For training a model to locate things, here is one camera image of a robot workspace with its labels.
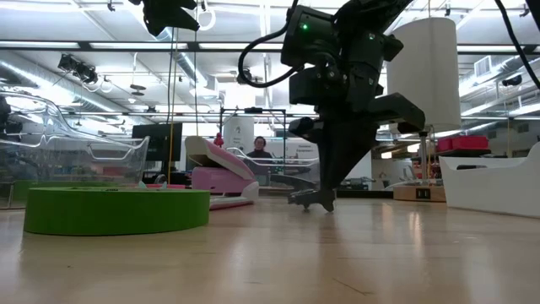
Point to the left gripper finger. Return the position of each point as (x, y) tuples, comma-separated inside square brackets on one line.
[(169, 17)]

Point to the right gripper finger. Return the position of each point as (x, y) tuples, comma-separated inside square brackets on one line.
[(330, 156), (352, 148)]

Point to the black stapler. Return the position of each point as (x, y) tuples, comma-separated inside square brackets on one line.
[(291, 181)]

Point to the pink stapler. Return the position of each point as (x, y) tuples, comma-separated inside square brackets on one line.
[(219, 181)]

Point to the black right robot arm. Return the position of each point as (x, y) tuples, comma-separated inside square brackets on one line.
[(312, 38)]

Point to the clear plastic bin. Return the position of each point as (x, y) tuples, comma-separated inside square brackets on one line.
[(105, 164), (295, 169)]

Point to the black overhead crossbar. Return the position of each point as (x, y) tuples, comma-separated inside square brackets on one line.
[(192, 46)]

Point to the white shade table lamp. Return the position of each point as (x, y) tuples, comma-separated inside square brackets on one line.
[(422, 76)]

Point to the person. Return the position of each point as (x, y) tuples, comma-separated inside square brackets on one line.
[(260, 145)]

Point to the red storage bin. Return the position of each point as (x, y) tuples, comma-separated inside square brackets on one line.
[(462, 142)]

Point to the black shelf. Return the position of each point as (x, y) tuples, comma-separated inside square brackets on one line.
[(464, 153)]

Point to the white cylindrical tank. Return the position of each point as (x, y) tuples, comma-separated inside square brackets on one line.
[(238, 131)]

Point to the white air vent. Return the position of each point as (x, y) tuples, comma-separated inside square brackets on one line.
[(483, 66)]

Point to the red stand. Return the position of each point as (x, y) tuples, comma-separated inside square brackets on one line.
[(218, 139)]

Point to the white plastic bin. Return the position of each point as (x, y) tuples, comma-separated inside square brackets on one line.
[(489, 186)]

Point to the black monitor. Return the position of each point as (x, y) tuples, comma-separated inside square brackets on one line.
[(156, 141)]

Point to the thin black metal frame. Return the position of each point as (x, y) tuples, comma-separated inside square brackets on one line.
[(253, 110)]

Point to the black ceiling camera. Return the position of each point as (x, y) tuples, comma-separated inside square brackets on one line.
[(246, 77), (80, 69)]

